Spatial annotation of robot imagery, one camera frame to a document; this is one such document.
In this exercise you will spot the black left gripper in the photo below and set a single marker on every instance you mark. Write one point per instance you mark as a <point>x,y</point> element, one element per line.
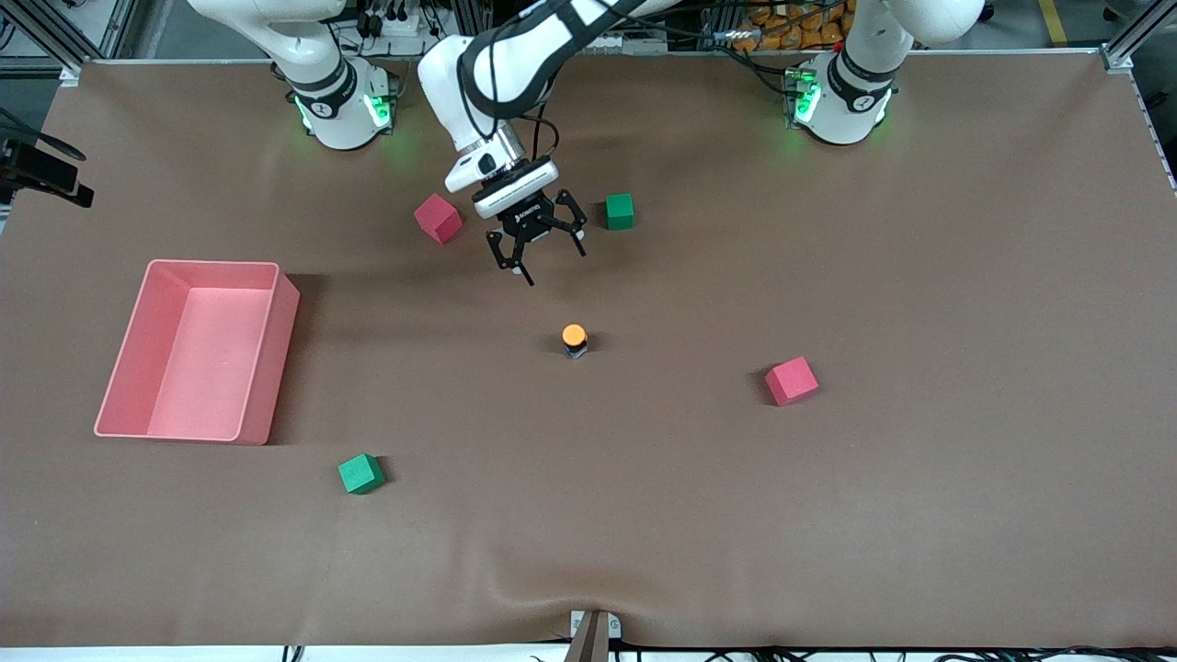
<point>529,218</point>

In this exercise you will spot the orange button with black base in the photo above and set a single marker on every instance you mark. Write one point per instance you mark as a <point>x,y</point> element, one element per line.
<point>574,335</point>

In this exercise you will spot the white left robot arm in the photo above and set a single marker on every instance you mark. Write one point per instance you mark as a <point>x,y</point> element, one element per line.
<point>441,92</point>

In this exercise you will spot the green foam cube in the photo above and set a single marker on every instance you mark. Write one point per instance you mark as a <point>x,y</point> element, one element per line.
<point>620,211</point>
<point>360,473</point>

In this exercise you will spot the pink foam cube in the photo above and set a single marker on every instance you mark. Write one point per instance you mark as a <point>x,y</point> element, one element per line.
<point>791,382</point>
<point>438,218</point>

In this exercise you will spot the white connector strip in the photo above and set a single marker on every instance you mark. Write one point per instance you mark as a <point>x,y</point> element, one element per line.
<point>644,43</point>

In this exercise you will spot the pink plastic bin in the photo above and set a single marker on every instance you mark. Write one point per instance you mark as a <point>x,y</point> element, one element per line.
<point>211,368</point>

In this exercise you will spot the white power strip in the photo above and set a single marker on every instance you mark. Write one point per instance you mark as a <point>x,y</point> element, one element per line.
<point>395,26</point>

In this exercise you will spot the brown table cover mat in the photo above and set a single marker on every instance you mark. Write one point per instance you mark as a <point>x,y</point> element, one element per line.
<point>588,515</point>

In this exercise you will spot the orange packaged goods pile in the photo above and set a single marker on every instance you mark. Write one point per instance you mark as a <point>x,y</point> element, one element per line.
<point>782,23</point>

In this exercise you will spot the aluminium frame profile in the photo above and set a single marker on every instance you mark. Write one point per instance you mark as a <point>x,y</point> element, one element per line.
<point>1136,37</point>
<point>719,26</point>
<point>51,37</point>

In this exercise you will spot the grey metal mount bracket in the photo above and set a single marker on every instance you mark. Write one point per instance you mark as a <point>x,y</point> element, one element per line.
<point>598,630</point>

